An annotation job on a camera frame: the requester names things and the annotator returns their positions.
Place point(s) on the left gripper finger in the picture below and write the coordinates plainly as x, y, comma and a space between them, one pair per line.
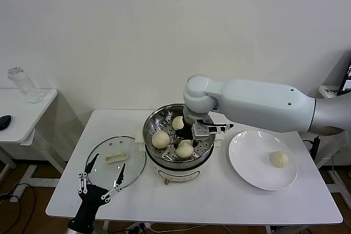
91, 164
120, 175

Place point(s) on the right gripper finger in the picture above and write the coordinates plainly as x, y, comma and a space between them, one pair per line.
195, 143
177, 138

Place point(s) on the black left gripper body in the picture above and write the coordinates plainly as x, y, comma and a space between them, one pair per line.
89, 204

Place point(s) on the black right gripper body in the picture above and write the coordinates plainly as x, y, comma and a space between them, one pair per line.
185, 131

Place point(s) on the white steamed baozi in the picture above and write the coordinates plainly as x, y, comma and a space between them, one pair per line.
177, 124
160, 139
184, 150
279, 159

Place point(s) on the round glass lid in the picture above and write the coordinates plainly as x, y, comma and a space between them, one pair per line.
134, 160

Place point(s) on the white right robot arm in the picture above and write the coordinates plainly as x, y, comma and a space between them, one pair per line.
260, 102

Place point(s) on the stainless steel steamer basket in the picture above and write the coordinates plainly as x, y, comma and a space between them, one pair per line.
153, 124

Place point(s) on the power strip under table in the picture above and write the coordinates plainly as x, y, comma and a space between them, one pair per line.
140, 227

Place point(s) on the white round plate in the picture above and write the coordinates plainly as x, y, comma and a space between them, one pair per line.
252, 162

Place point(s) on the white floor power strip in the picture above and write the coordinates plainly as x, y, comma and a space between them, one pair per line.
18, 191

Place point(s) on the white side table with bottle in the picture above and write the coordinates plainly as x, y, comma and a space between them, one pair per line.
24, 113

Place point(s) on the black computer mouse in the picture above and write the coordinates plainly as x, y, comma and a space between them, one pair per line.
5, 122

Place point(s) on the clear plastic water bottle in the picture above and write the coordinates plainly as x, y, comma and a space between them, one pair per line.
26, 88

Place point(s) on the black power adapter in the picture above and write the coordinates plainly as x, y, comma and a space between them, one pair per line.
316, 149

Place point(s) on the dark shelf object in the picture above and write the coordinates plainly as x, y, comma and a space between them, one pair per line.
346, 77

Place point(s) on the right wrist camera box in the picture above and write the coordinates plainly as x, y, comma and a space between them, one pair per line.
200, 131

